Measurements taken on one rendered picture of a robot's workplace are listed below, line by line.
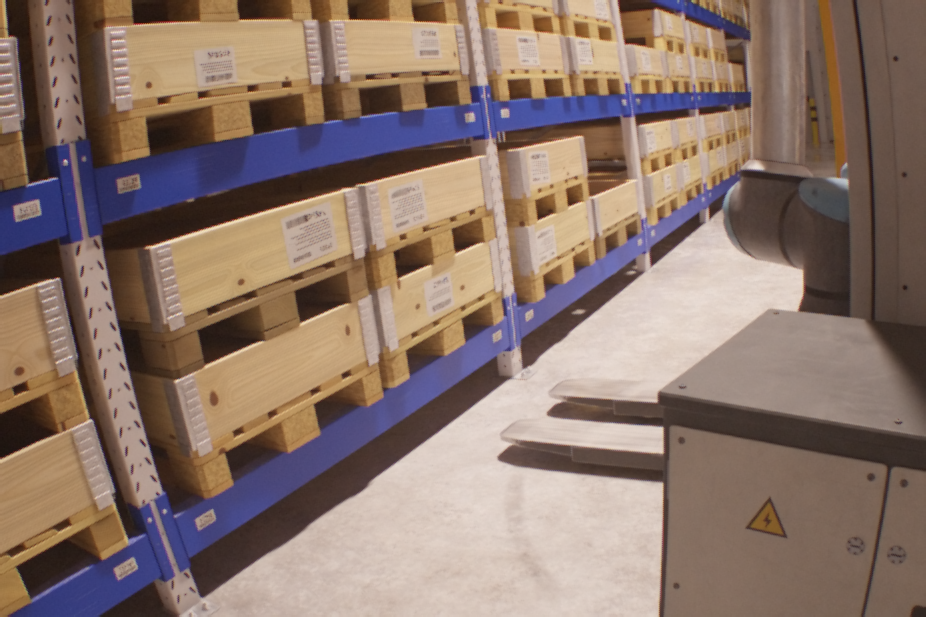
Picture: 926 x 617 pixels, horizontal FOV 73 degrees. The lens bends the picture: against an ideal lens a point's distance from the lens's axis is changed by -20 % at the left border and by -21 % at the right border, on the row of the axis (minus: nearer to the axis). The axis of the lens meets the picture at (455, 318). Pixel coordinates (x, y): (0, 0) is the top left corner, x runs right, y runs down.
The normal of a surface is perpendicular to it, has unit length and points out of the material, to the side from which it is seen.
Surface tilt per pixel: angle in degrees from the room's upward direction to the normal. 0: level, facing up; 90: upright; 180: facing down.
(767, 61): 81
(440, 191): 90
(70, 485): 90
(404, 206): 90
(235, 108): 90
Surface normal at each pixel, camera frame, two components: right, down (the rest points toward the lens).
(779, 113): -0.38, 0.18
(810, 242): -0.93, 0.22
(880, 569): -0.70, 0.27
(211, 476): 0.83, 0.04
